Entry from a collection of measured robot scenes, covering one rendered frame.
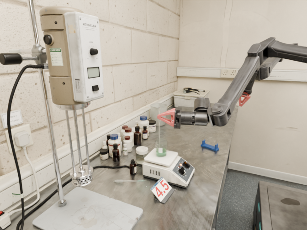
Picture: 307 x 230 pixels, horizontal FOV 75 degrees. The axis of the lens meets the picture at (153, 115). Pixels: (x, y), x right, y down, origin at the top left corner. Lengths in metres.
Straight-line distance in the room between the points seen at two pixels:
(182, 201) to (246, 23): 1.81
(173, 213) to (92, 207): 0.28
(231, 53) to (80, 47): 1.87
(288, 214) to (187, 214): 0.88
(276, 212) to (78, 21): 1.40
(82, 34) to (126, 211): 0.55
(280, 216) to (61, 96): 1.32
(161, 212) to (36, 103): 0.61
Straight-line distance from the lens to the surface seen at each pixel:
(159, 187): 0.81
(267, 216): 1.46
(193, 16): 2.33
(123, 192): 0.84
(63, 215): 0.79
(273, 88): 2.26
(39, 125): 0.91
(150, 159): 0.86
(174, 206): 0.78
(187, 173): 0.88
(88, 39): 0.52
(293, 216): 1.54
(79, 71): 0.50
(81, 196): 0.84
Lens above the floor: 1.26
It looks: 17 degrees down
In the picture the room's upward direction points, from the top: straight up
